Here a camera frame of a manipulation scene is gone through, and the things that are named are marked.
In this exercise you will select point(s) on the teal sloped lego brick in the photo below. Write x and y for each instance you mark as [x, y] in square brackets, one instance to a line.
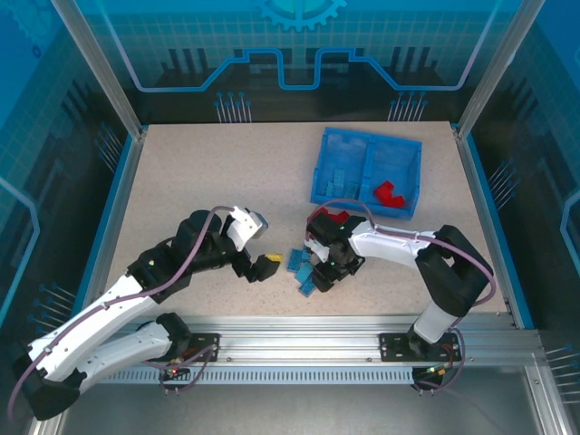
[304, 273]

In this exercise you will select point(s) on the red long lego brick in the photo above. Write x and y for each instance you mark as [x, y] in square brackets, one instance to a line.
[337, 215]

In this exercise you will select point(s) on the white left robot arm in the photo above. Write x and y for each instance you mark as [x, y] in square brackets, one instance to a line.
[81, 335]

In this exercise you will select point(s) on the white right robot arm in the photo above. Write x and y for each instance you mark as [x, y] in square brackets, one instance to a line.
[389, 249]

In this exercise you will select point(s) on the blue table edge trim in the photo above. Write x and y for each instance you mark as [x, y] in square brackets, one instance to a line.
[484, 181]
[111, 204]

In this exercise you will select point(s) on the blue divided storage bin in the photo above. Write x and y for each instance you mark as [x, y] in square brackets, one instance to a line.
[394, 149]

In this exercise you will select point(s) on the small lit circuit board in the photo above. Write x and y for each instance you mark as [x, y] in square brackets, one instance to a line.
[435, 370]
[173, 371]

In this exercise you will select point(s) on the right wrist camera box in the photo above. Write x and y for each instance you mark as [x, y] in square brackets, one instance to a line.
[312, 247]

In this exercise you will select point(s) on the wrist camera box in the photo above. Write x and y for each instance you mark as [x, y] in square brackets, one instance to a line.
[242, 226]
[312, 247]

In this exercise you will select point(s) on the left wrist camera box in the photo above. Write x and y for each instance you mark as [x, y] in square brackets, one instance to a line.
[242, 226]

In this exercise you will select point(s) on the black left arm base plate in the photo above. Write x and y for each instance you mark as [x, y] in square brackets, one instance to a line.
[201, 340]

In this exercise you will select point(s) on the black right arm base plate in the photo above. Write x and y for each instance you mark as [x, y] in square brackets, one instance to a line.
[392, 346]

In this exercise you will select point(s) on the slanted aluminium frame post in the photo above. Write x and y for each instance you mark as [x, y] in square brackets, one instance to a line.
[501, 68]
[102, 68]

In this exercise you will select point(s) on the aluminium corner post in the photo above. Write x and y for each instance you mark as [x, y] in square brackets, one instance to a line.
[544, 399]

